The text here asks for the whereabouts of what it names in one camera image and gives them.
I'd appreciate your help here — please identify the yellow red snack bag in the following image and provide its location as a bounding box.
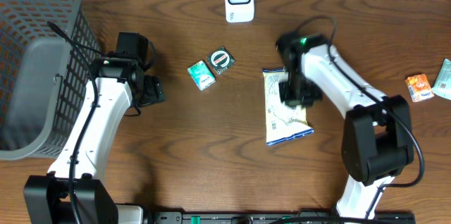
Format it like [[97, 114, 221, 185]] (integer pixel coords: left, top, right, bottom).
[[262, 68, 314, 147]]

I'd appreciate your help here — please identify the teal white tissue packet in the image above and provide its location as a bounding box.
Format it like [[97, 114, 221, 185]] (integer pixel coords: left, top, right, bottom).
[[187, 61, 216, 91]]

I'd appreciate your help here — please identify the dark green round packet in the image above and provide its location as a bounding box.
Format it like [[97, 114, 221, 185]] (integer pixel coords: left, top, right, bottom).
[[206, 46, 235, 75]]

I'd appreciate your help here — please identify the orange snack packet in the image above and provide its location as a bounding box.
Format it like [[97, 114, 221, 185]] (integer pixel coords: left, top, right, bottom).
[[405, 74, 434, 102]]

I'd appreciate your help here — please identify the light teal snack packet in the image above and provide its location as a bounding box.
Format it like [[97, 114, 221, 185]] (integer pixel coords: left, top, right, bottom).
[[432, 58, 451, 100]]

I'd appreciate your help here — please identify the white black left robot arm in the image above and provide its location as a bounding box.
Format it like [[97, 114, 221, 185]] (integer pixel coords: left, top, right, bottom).
[[24, 56, 163, 223]]

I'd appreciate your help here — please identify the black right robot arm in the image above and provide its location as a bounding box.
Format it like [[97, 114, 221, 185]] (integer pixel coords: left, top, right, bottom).
[[276, 32, 414, 219]]

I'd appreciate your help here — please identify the dark grey plastic mesh basket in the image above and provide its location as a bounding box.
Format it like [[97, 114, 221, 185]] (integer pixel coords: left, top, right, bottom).
[[1, 0, 100, 161]]

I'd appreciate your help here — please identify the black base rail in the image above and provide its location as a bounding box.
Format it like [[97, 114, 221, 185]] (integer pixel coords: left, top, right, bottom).
[[142, 209, 416, 224]]

